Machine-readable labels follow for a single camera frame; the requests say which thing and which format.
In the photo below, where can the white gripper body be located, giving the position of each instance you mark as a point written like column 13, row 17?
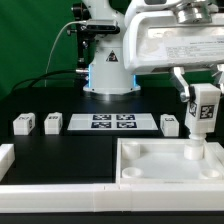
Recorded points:
column 155, row 40

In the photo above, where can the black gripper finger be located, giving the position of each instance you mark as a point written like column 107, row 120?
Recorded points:
column 217, row 72
column 177, row 78

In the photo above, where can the white square tabletop part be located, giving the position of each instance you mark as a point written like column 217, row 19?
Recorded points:
column 150, row 161

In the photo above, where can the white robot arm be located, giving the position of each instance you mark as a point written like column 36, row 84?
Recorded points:
column 110, row 78

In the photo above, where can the white marker sheet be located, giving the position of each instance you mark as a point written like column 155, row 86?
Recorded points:
column 112, row 122

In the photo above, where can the white left fence piece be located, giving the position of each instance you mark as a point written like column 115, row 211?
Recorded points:
column 7, row 157

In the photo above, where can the black camera on stand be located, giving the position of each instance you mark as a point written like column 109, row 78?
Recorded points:
column 87, row 29

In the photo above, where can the white front fence rail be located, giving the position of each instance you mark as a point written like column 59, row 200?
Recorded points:
column 111, row 197

